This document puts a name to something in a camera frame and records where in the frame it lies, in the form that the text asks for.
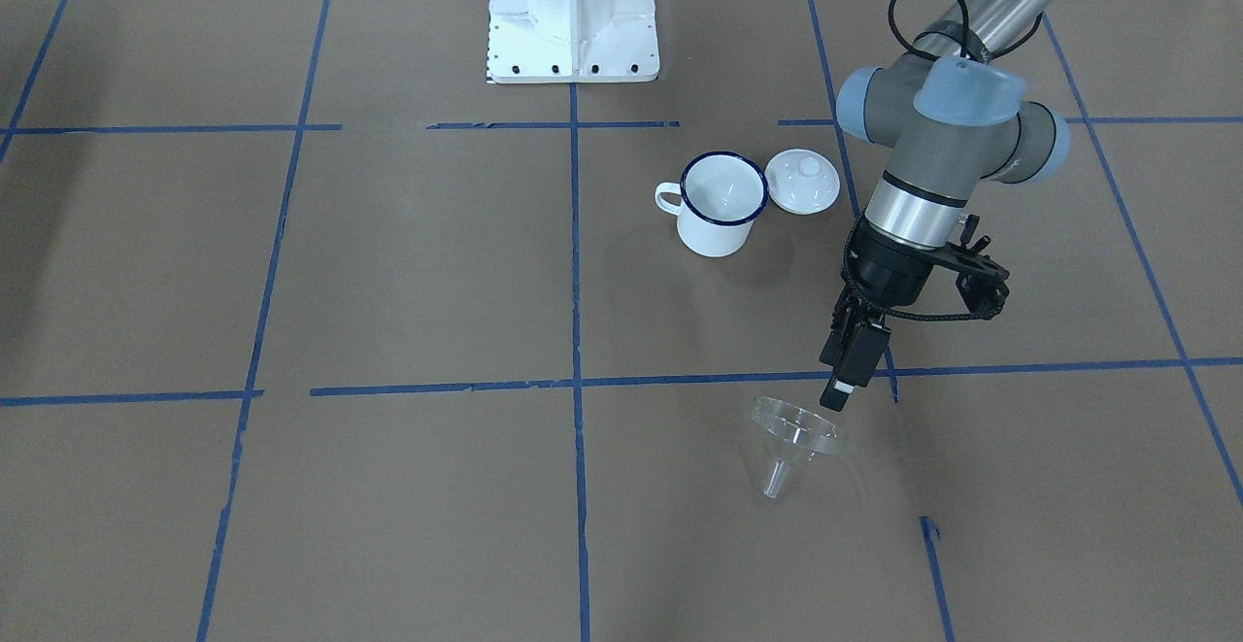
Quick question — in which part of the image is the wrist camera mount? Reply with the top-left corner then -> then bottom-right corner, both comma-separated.
931,216 -> 1011,321

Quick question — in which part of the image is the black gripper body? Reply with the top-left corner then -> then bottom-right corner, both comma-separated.
830,220 -> 938,371

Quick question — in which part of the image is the white enamel mug blue rim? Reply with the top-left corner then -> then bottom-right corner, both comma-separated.
654,151 -> 771,258

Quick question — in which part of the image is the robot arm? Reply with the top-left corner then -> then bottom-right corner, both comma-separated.
820,0 -> 1071,412

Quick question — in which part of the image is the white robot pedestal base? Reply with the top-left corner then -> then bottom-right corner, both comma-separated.
486,0 -> 661,85

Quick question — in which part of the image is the white enamel cup lid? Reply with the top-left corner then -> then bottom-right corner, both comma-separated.
764,148 -> 842,216

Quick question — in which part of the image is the clear plastic funnel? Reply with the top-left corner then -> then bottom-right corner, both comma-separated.
752,394 -> 845,501

